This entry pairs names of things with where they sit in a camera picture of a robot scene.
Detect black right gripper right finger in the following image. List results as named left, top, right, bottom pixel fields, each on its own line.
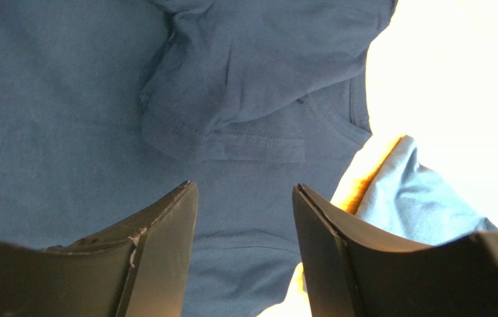
left=292, top=184, right=498, bottom=316

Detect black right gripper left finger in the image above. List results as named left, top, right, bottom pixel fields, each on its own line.
left=0, top=181, right=199, bottom=316

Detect navy blue t shirt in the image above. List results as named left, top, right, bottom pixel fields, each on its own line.
left=0, top=1, right=397, bottom=316

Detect teal blue t shirt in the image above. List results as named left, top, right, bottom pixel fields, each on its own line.
left=354, top=135, right=498, bottom=247

